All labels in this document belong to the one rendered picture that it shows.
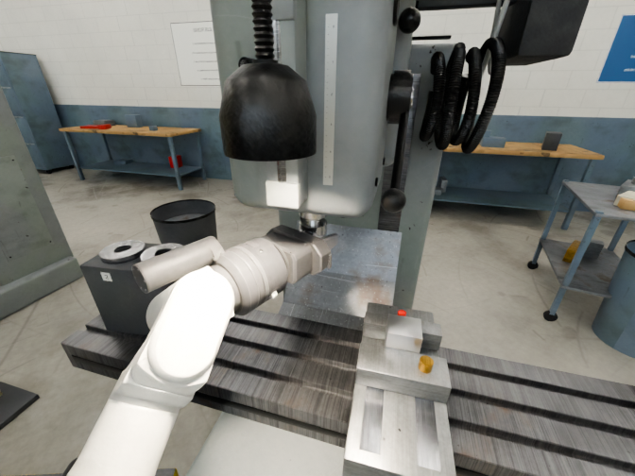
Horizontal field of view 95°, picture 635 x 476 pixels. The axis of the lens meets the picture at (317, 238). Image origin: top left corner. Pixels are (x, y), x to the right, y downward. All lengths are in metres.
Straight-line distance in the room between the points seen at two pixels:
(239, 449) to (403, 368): 0.35
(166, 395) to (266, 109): 0.26
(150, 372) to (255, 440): 0.41
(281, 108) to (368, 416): 0.46
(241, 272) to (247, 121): 0.20
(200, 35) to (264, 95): 5.43
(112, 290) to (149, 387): 0.49
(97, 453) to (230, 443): 0.39
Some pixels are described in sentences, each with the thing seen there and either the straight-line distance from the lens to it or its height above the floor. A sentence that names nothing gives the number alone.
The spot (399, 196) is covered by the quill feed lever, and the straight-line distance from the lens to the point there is 0.36.
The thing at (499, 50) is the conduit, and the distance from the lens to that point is 0.66.
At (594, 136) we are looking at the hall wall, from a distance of 5.19.
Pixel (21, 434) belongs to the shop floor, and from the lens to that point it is 2.18.
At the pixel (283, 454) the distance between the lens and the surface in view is 0.68.
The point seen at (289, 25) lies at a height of 1.52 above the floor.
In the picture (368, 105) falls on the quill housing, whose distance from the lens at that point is 0.35.
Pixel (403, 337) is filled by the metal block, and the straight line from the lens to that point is 0.56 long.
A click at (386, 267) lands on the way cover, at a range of 0.88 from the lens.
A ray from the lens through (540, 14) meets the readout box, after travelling 0.67.
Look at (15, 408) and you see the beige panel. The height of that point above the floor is 0.03.
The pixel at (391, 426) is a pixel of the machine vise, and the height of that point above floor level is 1.01.
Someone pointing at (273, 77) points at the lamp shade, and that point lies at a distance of 0.21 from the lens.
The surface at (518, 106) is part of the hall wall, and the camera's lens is 4.84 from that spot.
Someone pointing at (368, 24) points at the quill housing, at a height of 1.52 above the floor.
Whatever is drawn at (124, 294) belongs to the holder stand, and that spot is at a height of 1.06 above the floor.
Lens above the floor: 1.46
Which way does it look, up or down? 27 degrees down
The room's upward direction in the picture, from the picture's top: straight up
